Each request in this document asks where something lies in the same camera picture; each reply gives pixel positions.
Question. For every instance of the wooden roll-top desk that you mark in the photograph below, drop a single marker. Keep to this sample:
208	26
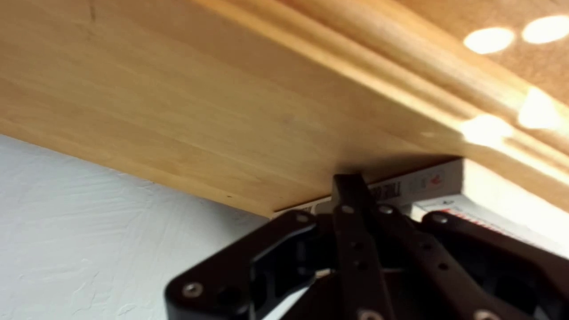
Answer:
237	89

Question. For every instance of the pale thin book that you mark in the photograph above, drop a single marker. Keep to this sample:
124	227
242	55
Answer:
503	206

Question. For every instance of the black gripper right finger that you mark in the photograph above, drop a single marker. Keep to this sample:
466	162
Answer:
473	266

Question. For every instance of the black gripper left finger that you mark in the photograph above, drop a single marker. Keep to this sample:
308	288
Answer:
277	259

